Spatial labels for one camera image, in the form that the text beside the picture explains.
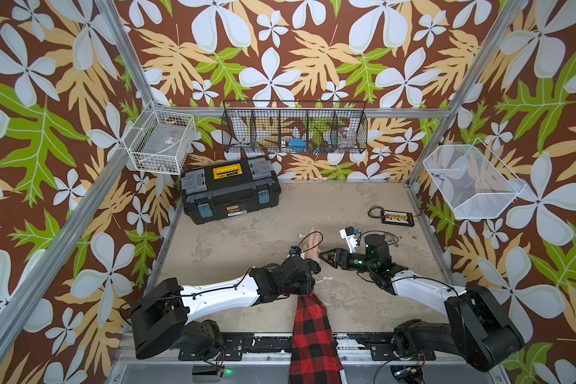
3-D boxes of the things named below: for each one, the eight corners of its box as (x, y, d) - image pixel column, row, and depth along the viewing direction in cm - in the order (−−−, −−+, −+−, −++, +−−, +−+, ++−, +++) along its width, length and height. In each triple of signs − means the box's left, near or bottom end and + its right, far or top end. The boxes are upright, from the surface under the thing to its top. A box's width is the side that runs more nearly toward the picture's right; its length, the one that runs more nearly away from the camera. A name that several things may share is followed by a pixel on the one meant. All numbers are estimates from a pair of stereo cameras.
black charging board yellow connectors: (382, 223, 107) (383, 220, 105) (380, 212, 111) (382, 209, 109) (412, 226, 106) (414, 223, 104) (410, 216, 110) (412, 212, 108)
